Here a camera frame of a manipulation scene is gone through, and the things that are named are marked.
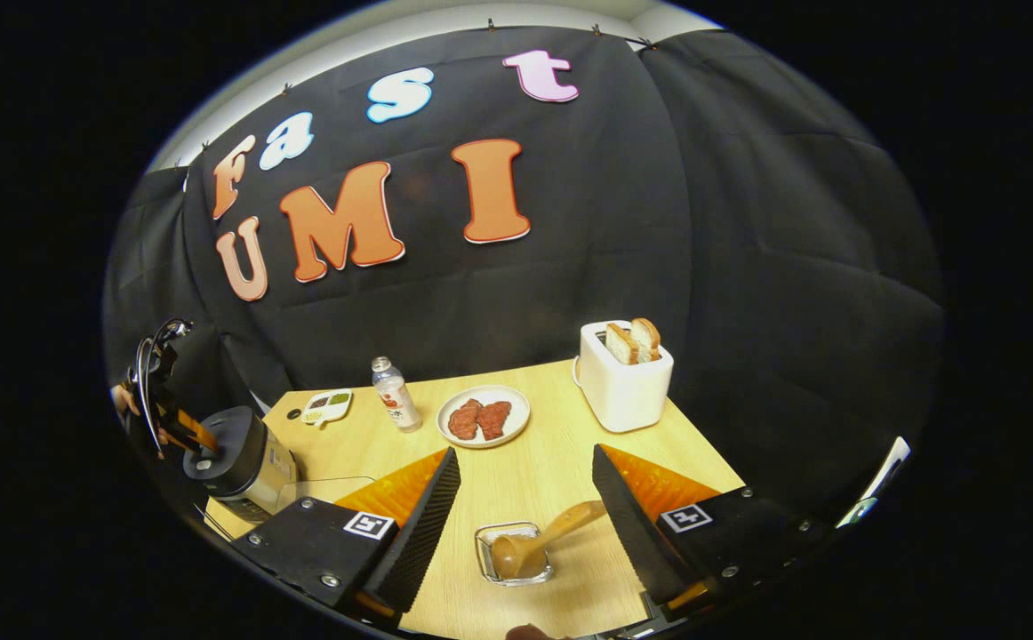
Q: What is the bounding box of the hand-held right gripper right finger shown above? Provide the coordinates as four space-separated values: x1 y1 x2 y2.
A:
592 443 829 623

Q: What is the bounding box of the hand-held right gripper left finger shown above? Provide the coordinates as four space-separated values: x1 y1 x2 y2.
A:
230 446 462 619

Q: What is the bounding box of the black and silver rice cooker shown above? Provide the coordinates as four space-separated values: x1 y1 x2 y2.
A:
182 406 298 524

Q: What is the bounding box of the wooden spoon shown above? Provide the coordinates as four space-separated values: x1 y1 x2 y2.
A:
490 500 611 579

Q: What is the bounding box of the metal wire chopstick holder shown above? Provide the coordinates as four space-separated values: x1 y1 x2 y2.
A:
475 522 555 588

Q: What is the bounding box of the clear plastic box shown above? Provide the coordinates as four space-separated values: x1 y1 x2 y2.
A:
205 476 377 541

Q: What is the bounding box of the red meat piece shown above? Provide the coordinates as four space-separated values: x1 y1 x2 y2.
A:
447 399 482 442
477 400 513 442

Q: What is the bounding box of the clear plastic bottle red label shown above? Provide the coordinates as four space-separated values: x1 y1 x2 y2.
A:
371 356 423 434

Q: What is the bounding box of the small white sauce dish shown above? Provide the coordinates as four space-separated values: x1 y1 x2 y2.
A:
300 389 354 428

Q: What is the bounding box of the white toaster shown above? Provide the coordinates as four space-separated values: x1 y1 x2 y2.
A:
573 320 675 434

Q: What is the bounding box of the white round plate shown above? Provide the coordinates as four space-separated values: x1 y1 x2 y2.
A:
436 385 532 449

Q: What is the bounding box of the black backdrop cloth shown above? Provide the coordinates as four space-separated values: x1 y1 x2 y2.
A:
103 27 944 534

